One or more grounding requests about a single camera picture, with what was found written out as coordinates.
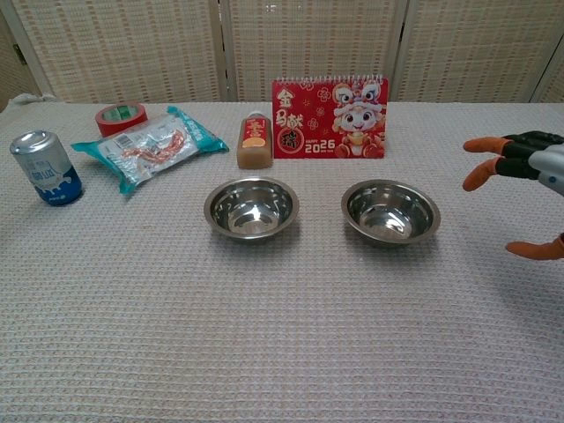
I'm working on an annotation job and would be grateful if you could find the blue and silver drink can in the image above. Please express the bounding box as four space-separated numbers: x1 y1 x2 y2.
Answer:
9 130 84 206

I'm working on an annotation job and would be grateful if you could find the red tape roll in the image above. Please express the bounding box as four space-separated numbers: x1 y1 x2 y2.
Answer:
94 102 148 138

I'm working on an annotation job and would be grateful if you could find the teal clear snack packet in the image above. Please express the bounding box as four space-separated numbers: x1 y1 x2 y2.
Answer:
70 105 230 196

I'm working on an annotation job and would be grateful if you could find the right black orange-tipped robot hand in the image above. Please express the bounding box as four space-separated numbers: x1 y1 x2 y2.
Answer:
462 130 564 263

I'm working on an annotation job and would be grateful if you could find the small orange juice bottle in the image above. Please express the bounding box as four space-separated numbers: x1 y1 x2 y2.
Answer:
236 111 274 170

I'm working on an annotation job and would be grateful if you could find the grey waffle weave tablecloth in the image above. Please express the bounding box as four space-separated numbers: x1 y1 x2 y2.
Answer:
0 93 564 423

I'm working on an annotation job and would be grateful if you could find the woven folding screen panel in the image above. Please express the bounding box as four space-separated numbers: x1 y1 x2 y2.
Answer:
219 0 409 104
4 0 230 105
391 0 564 104

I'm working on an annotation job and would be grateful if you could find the red 2026 desk calendar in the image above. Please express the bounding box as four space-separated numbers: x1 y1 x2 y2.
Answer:
271 73 390 160

